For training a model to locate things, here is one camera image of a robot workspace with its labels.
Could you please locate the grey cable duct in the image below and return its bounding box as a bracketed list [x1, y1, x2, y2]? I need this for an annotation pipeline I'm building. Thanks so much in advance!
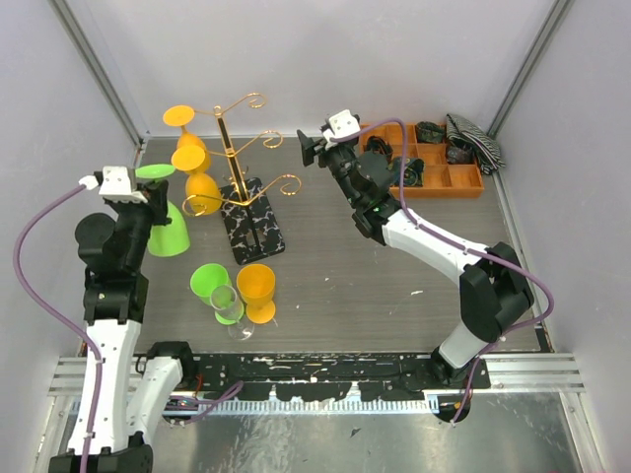
[71, 396, 440, 416]

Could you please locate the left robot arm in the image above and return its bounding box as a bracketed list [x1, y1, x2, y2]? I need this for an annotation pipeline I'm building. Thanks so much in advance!
[48, 180, 197, 472]

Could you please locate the orange goblet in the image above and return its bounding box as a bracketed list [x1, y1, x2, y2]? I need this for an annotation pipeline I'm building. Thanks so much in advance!
[237, 263, 276, 324]
[172, 145, 222, 217]
[163, 104, 213, 169]

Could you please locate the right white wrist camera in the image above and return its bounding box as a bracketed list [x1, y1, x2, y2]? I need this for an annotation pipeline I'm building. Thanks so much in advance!
[321, 109, 361, 144]

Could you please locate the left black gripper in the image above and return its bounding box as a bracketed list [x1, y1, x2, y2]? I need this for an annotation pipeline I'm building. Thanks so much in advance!
[110, 178, 174, 271]

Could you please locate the dark floral cloth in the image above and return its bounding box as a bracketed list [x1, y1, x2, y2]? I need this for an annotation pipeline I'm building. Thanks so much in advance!
[415, 121, 446, 144]
[388, 157, 425, 187]

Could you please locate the dark floral cloth rear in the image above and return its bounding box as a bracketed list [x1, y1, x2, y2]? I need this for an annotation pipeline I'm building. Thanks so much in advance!
[415, 121, 446, 144]

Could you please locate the clear wine glass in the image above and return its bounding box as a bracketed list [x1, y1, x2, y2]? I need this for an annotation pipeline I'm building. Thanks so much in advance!
[210, 285, 254, 341]

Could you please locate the green goblet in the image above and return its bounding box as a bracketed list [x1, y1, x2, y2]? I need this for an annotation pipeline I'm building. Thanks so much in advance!
[189, 263, 245, 328]
[131, 163, 191, 258]

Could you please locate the striped cloth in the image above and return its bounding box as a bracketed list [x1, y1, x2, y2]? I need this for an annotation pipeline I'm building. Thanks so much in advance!
[446, 113, 506, 175]

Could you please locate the dark patterned cloth right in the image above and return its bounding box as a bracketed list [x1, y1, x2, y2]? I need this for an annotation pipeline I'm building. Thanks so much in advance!
[446, 144, 475, 165]

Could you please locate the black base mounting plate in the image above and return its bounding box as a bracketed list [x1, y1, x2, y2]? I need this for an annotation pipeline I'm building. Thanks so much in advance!
[176, 353, 491, 402]

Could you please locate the orange compartment tray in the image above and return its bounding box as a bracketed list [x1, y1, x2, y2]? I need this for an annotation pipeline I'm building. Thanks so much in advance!
[359, 123, 484, 199]

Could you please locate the gold wine glass rack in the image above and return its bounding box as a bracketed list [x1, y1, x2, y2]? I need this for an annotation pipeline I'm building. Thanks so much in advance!
[163, 92, 302, 265]

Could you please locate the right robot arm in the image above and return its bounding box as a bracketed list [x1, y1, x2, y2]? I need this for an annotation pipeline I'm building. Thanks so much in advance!
[297, 132, 533, 388]

